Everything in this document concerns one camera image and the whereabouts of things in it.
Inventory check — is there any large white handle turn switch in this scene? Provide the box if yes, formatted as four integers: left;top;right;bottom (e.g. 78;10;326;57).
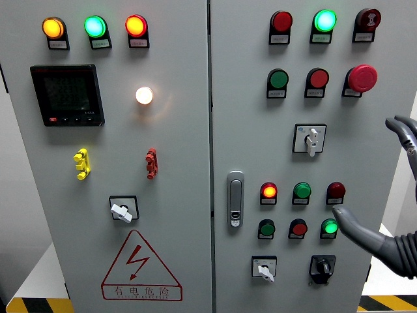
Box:
292;123;328;158

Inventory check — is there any small green lit lamp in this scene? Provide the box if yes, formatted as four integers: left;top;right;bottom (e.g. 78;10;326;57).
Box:
321;218;339;235

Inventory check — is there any black yellow striped tape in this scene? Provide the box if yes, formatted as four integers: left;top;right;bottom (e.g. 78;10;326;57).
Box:
357;295;417;313
5;297;75;313

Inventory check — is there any small dark red lamp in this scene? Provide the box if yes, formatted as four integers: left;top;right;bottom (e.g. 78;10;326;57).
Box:
326;181;347;199

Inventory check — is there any small red push button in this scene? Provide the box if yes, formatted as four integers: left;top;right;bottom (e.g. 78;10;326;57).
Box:
289;218;309;236

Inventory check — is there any small green unlit lamp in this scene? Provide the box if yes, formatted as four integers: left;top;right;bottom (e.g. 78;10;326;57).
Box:
293;181;312;199

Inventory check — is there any small green push button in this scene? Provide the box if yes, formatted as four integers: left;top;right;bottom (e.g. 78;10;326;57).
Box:
258;218;276;237

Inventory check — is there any small red lit lamp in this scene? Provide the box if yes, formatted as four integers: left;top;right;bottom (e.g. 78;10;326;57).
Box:
260;181;278;199

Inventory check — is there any silver door lock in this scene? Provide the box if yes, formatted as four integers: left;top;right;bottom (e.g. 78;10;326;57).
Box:
226;170;245;228

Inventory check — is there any grey cabinet door with lock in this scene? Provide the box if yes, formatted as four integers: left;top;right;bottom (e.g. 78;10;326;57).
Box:
208;0;417;313

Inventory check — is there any large red stop button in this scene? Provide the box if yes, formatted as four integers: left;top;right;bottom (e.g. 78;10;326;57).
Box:
347;64;379;93

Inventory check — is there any large red push button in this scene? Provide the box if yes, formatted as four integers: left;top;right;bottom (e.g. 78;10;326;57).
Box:
307;67;330;89

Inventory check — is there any large green push button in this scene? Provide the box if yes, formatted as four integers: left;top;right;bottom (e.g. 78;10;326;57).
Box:
268;68;290;89

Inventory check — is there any grey cabinet door with display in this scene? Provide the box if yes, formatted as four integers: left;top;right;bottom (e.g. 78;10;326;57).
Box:
0;0;213;313

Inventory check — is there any dark red buzzer lamp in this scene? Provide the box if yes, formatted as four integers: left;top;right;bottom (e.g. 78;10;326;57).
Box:
354;8;382;33

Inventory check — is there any large green lit lamp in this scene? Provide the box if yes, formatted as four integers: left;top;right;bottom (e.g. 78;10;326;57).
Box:
313;9;338;33
83;15;108;38

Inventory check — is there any red warning triangle sticker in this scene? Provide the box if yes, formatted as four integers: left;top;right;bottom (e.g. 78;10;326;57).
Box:
100;230;183;302

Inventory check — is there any large red unlit lamp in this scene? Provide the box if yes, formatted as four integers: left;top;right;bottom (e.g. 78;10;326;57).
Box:
270;10;294;33

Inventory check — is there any white glowing lamp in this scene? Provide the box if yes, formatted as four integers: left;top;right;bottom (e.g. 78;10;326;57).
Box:
135;86;154;106

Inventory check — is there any large orange-red lit lamp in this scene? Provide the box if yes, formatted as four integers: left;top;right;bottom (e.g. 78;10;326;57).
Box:
124;14;149;38

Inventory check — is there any black display meter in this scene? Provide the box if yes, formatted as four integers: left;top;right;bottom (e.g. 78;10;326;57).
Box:
29;64;106;127

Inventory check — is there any yellow round lamp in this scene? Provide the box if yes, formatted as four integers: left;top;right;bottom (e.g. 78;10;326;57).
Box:
41;16;65;40

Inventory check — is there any black handle turn switch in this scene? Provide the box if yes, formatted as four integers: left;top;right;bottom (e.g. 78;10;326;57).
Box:
308;254;337;286

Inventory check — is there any small white handle turn switch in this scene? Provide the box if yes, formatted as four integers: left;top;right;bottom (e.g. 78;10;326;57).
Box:
250;255;278;283

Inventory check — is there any small red handle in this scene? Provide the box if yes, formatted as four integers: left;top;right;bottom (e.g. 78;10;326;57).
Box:
145;147;158;180

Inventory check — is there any white handle switch black plate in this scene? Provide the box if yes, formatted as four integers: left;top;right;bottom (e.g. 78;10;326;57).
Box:
108;195;140;224

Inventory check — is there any small yellow handle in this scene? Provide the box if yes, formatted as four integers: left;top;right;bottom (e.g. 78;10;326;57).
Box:
73;148;92;181

